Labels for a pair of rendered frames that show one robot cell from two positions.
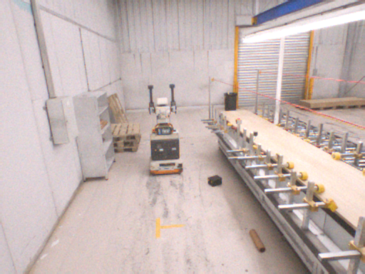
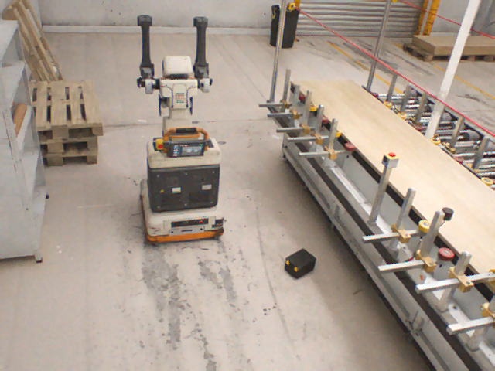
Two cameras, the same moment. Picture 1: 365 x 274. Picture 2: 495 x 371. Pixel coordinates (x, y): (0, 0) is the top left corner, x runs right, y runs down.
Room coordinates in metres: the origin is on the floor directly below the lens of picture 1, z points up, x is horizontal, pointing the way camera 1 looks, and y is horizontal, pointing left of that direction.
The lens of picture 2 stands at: (1.31, 0.56, 2.47)
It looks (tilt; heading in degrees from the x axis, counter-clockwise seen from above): 33 degrees down; 343
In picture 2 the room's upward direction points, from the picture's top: 6 degrees clockwise
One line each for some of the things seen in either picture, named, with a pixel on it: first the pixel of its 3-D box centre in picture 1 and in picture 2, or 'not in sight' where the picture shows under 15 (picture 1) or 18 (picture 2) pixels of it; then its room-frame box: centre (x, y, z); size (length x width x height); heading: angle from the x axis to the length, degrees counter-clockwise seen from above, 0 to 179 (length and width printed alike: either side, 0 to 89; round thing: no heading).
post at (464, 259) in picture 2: (258, 162); (451, 287); (2.67, -0.98, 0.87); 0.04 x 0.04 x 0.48; 3
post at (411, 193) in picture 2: (244, 145); (401, 221); (3.17, -0.96, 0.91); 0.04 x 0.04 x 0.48; 3
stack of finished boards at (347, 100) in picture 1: (333, 102); (470, 45); (9.54, -6.38, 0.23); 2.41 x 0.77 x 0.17; 95
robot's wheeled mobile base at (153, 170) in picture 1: (165, 160); (180, 205); (4.51, 0.20, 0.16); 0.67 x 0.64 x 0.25; 3
